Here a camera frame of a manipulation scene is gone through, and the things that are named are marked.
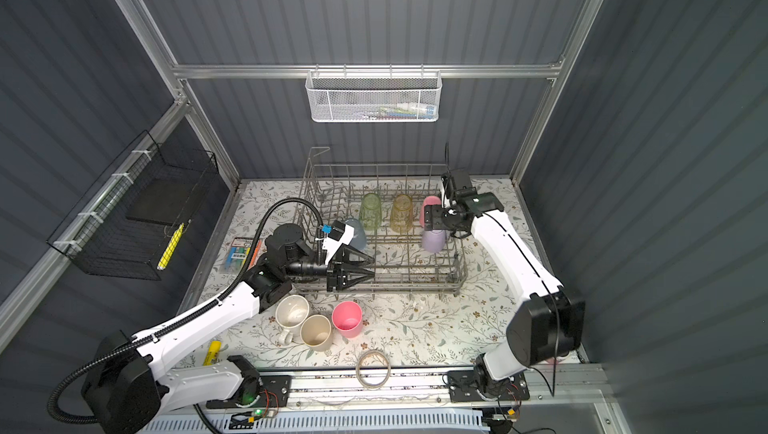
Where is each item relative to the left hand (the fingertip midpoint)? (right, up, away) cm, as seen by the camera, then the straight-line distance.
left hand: (374, 267), depth 67 cm
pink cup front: (+16, +15, +27) cm, 35 cm away
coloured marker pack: (-47, -1, +32) cm, 57 cm away
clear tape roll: (-5, -28, +9) cm, 30 cm away
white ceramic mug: (-24, -17, +18) cm, 35 cm away
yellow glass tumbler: (+7, +12, +26) cm, 29 cm away
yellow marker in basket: (-48, +4, +2) cm, 48 cm away
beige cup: (-17, -21, +14) cm, 30 cm away
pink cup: (-8, -18, +16) cm, 25 cm away
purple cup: (+17, +3, +24) cm, 30 cm away
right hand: (+19, +10, +17) cm, 27 cm away
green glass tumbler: (-3, +12, +35) cm, 37 cm away
